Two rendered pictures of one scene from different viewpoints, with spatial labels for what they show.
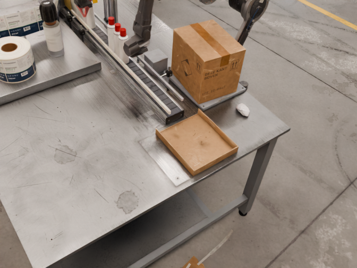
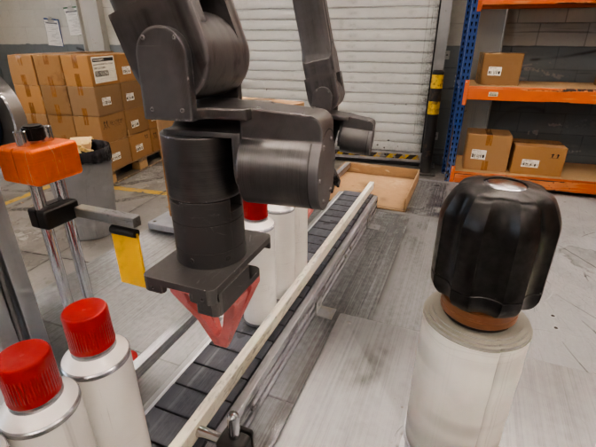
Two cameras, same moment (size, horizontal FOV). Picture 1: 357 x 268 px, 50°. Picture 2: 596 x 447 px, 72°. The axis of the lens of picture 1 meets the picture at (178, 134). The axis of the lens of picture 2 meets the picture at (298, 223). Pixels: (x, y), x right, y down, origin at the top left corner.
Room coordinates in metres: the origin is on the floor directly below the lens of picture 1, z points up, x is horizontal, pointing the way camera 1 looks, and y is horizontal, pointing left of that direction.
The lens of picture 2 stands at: (1.99, 0.89, 1.27)
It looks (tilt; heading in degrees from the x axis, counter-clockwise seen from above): 25 degrees down; 242
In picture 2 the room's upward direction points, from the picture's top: straight up
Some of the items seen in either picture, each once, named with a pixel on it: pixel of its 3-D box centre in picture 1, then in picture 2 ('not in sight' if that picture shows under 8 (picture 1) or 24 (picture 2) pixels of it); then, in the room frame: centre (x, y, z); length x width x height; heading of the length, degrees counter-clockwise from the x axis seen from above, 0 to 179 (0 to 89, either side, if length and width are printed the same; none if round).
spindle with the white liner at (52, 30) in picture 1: (51, 28); (468, 346); (1.73, 0.72, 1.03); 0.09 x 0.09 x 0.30
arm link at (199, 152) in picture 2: not in sight; (209, 161); (1.91, 0.59, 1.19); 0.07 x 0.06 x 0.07; 136
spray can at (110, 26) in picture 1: (112, 34); (257, 259); (1.80, 0.41, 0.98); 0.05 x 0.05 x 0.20
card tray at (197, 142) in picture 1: (196, 140); (371, 184); (1.20, -0.09, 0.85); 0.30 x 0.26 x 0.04; 40
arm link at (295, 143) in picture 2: not in sight; (251, 120); (1.88, 0.62, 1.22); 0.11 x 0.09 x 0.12; 136
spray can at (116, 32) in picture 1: (118, 41); (278, 239); (1.74, 0.37, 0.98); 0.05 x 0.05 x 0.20
